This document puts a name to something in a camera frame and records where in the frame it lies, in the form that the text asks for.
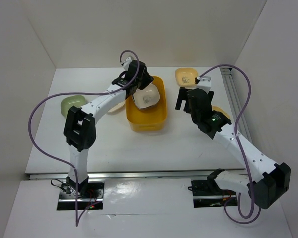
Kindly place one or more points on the yellow plastic bin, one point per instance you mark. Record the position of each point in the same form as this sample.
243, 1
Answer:
150, 119

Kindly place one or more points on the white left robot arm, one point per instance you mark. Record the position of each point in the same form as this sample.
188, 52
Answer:
80, 125

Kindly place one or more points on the yellow panda plate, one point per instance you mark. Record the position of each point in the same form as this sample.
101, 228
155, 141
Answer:
185, 77
223, 111

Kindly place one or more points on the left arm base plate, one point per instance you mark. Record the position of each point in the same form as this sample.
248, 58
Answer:
93, 197

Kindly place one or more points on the green panda plate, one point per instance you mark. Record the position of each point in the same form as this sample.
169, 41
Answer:
66, 103

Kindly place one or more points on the aluminium rail right side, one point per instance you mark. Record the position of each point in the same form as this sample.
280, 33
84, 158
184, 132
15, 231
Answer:
234, 100

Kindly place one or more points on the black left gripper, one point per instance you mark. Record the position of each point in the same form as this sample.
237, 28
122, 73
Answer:
147, 79

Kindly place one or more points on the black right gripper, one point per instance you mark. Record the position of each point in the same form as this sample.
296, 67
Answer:
183, 95

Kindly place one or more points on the aluminium rail front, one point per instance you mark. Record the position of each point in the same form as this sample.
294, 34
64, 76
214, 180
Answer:
130, 175

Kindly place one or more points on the cream panda plate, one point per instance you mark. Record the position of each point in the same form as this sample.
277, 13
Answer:
147, 97
116, 108

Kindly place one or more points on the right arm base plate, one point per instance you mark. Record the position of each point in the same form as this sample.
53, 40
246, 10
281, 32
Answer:
204, 197

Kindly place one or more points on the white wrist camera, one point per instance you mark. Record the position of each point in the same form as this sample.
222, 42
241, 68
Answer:
204, 83
125, 64

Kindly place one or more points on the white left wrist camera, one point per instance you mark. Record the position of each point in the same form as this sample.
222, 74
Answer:
125, 64

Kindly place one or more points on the aluminium rail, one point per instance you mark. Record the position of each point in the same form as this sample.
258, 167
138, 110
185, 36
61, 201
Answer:
234, 100
130, 175

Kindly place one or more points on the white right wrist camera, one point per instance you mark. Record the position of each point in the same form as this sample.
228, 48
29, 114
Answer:
204, 83

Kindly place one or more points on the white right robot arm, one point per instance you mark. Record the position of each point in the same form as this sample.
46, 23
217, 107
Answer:
267, 181

